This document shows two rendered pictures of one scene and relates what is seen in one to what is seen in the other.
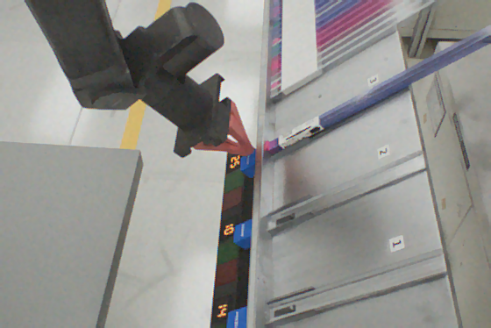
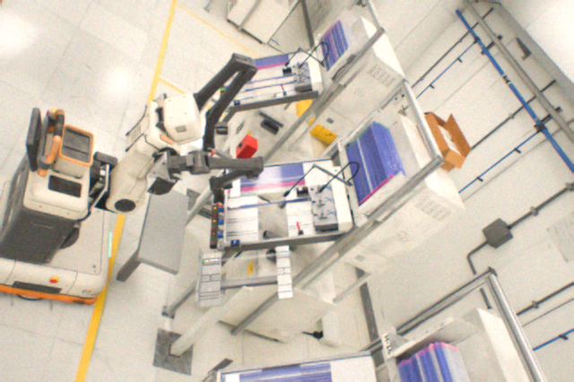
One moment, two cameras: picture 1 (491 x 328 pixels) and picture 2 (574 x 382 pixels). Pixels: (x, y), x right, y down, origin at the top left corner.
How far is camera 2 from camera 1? 251 cm
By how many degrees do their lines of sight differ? 33
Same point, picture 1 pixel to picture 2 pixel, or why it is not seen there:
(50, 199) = (170, 201)
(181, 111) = (219, 195)
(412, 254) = (253, 230)
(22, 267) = (168, 213)
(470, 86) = (261, 210)
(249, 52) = not seen: hidden behind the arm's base
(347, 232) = (243, 225)
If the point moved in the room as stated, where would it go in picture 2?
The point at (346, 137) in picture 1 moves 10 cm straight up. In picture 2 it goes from (244, 211) to (253, 201)
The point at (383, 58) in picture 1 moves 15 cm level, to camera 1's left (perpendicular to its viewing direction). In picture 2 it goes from (253, 199) to (233, 190)
